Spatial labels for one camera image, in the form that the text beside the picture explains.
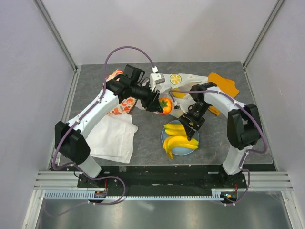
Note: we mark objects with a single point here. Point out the floral patterned cloth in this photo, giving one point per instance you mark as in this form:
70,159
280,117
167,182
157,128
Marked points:
125,105

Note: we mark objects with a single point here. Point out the left aluminium frame post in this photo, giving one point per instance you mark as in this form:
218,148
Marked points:
53,29

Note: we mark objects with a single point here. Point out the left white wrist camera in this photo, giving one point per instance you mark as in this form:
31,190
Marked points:
156,79

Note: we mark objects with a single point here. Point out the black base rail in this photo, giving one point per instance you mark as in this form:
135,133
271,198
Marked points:
180,180

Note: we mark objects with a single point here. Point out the aluminium frame post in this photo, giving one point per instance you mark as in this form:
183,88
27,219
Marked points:
53,29
263,32

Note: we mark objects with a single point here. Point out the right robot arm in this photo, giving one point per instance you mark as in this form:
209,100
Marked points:
244,127

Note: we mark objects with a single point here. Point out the white plastic bag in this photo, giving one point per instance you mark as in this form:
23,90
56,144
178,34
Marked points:
184,82

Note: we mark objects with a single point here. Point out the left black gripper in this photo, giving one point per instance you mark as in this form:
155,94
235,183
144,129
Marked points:
151,103

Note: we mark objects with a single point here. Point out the white cloth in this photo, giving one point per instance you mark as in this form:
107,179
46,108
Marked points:
112,138

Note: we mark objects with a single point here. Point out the orange persimmon fruit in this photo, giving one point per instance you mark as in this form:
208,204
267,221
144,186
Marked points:
166,105

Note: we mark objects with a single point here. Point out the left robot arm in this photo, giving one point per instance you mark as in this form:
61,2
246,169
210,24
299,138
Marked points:
70,137

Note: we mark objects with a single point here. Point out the blue plate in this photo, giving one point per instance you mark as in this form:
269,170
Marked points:
179,151

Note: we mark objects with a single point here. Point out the large yellow banana bunch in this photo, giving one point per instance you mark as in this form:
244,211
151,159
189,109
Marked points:
175,141

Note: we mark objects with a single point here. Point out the orange cloth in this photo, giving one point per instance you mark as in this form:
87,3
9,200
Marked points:
226,85

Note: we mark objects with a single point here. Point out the small yellow banana bunch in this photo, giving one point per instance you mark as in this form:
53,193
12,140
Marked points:
174,129

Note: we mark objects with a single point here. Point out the right aluminium frame post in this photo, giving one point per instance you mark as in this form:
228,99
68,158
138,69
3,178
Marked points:
263,32

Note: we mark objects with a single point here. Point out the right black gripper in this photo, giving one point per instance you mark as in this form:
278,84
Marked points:
186,118

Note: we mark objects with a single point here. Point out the light blue cable duct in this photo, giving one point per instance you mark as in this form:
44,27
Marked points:
95,195

